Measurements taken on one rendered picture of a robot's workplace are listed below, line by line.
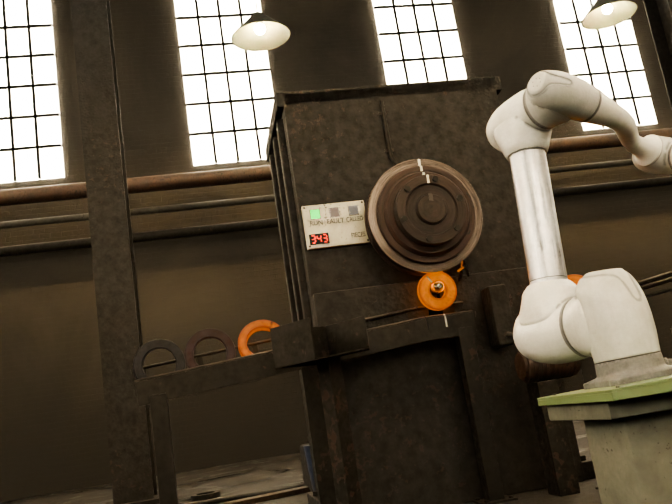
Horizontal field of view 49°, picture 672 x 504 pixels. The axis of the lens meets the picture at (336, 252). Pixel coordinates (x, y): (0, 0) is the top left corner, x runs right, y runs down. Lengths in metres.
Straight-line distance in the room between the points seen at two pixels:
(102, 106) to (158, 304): 3.68
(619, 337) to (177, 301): 7.50
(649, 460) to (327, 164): 1.84
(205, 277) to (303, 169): 6.01
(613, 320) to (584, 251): 8.42
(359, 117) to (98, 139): 2.91
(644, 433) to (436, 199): 1.41
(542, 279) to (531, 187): 0.26
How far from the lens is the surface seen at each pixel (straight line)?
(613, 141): 10.06
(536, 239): 2.06
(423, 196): 2.89
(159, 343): 2.79
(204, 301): 8.96
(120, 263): 5.45
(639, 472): 1.81
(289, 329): 2.48
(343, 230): 3.02
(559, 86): 2.06
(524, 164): 2.12
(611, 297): 1.85
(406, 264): 2.90
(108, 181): 5.62
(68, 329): 9.08
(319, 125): 3.18
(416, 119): 3.28
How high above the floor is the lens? 0.42
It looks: 12 degrees up
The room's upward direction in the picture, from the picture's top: 9 degrees counter-clockwise
